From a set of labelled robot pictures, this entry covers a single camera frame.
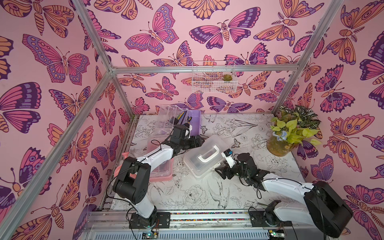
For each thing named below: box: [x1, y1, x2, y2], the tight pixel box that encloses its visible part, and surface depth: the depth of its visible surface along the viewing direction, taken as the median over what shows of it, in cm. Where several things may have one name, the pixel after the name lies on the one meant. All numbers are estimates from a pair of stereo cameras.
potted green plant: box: [266, 105, 321, 157], surface depth 85 cm
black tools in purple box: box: [169, 110, 188, 125], surface depth 109 cm
